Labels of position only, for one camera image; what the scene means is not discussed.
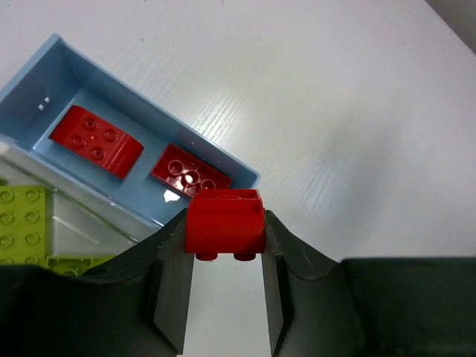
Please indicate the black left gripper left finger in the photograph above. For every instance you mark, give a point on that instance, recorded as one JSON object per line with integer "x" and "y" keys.
{"x": 134, "y": 304}

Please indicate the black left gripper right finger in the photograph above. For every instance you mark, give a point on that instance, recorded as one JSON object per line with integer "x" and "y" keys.
{"x": 379, "y": 306}

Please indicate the red arched lego brick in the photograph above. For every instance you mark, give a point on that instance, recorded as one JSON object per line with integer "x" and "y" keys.
{"x": 225, "y": 221}

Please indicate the lime long lego brick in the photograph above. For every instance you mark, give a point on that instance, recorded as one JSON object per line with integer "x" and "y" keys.
{"x": 26, "y": 224}

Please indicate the red rounded lego brick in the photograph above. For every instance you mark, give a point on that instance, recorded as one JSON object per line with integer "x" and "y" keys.
{"x": 97, "y": 141}

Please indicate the clear plastic bin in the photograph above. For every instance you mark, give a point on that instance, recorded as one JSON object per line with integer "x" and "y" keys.
{"x": 84, "y": 224}

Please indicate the blue plastic bin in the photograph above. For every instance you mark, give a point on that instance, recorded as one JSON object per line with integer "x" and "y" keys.
{"x": 57, "y": 77}

